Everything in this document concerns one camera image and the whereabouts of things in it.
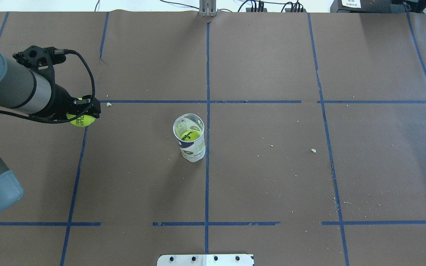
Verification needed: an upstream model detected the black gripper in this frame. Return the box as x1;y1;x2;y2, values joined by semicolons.
46;84;101;121

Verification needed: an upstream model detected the yellow tennis ball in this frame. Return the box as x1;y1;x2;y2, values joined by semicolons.
69;114;96;127

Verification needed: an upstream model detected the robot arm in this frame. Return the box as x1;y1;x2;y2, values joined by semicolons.
0;45;102;212

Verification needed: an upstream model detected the Wilson tennis ball can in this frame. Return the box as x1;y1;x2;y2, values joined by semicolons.
172;113;206;162

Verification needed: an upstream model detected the tennis ball inside can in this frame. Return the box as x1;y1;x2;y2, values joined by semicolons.
180;130;201;143

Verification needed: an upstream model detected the black computer box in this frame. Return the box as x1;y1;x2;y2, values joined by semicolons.
329;0;426;14

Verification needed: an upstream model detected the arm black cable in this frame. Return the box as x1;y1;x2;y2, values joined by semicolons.
0;50;97;124

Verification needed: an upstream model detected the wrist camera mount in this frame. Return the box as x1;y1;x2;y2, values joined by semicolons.
12;45;66;85

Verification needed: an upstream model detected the aluminium frame post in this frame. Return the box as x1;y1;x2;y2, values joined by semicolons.
199;0;218;17

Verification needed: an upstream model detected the white pedestal column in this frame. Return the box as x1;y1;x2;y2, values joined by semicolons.
157;254;255;266

